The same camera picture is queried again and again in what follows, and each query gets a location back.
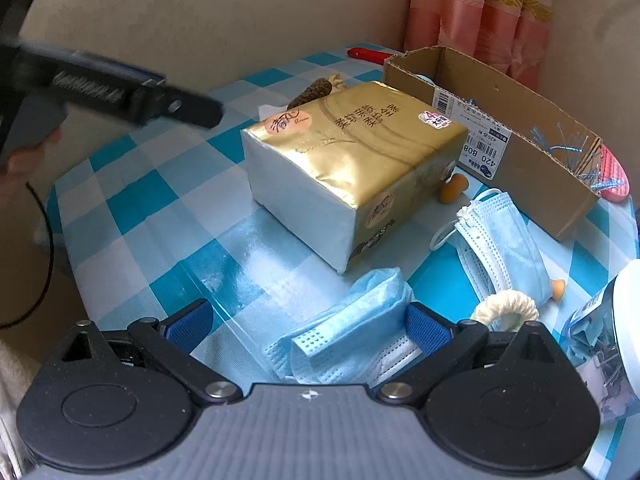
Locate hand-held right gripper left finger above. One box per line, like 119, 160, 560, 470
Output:
50, 299, 243, 407

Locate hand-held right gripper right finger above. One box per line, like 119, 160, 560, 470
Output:
376, 302, 576, 405

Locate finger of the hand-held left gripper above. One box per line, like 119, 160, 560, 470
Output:
142, 85, 224, 128
65, 50, 166, 88

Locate cream rope toy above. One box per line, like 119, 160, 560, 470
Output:
470, 290, 541, 333

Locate gold tissue pack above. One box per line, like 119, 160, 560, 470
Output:
240, 81, 469, 276

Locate brown cardboard box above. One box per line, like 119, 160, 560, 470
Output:
382, 45, 606, 242

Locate person's left hand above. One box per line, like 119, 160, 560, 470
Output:
0, 127, 63, 177

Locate blue white checked tablecloth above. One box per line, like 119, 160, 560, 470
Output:
42, 42, 640, 480

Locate brown pine cone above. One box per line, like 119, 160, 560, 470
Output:
287, 72, 348, 111

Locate clear plastic jar of clips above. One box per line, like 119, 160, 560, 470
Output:
560, 257, 640, 426

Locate red plastic tool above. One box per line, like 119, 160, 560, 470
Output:
346, 46, 393, 62

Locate blue tinsel strands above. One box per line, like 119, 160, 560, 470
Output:
530, 125, 601, 191

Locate colourful silicone bubble toy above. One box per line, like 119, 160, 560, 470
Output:
590, 142, 628, 203

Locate pink patterned curtain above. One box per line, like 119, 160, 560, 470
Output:
402, 0, 556, 68

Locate black cable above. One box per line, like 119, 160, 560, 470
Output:
0, 180, 53, 331

